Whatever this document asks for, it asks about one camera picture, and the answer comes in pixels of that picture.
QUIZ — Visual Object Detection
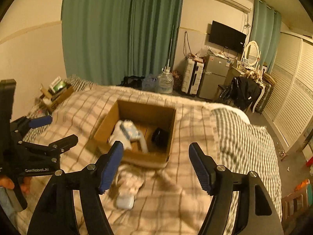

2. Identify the white sock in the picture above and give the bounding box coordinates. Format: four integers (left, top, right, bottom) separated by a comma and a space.
108, 120, 132, 150

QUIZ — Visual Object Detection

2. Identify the small light blue case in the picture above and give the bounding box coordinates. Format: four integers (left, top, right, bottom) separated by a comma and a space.
116, 194, 135, 210

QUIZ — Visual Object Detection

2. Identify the blue white tube pack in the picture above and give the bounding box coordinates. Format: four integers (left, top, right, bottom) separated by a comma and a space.
120, 120, 143, 142

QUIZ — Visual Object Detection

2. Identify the white lace cloth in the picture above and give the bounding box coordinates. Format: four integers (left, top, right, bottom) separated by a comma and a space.
109, 164, 150, 198

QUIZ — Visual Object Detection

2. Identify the white plastic tube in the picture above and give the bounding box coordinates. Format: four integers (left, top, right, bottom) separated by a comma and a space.
139, 136, 148, 153

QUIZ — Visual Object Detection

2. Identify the round black compact mirror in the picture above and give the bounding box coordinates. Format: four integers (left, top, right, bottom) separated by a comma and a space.
151, 127, 169, 147

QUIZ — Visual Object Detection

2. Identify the small cluttered cardboard box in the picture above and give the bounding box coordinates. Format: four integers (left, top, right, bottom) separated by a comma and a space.
39, 76, 74, 113

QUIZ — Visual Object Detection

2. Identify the green checked bed sheet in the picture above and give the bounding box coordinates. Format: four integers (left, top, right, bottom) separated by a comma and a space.
24, 76, 282, 234

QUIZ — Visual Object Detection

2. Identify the plaid beige blanket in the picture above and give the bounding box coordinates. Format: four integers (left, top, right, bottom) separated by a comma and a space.
14, 85, 239, 235

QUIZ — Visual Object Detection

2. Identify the open brown cardboard box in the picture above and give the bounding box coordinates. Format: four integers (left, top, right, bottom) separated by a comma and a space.
94, 100, 176, 169

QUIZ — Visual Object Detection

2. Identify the black bag on floor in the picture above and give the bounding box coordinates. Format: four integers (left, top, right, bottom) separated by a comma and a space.
119, 76, 145, 89

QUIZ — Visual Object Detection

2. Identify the white louvered wardrobe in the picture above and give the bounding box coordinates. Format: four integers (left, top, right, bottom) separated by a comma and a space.
264, 31, 312, 151

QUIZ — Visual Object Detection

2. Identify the black jacket on chair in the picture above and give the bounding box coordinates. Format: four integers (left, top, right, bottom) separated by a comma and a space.
216, 76, 261, 111

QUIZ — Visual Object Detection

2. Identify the large clear water jug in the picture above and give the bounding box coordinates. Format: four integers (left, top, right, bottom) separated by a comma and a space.
156, 69, 174, 94

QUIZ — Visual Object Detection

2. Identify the large green curtain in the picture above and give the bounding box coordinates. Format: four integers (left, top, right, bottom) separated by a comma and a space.
61, 0, 183, 85

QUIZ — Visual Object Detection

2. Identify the silver mini fridge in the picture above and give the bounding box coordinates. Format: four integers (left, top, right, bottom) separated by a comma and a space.
197, 55, 230, 100

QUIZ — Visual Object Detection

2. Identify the white hard suitcase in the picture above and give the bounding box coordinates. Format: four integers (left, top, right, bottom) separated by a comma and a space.
181, 57, 204, 95

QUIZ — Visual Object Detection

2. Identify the white oval vanity mirror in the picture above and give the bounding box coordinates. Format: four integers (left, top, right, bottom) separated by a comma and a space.
241, 40, 261, 67

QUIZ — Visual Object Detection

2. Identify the light green side curtain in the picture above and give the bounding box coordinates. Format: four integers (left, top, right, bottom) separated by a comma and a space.
250, 0, 282, 73

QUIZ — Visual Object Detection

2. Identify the black wall television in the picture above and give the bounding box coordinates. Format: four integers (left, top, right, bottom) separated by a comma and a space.
209, 21, 247, 54

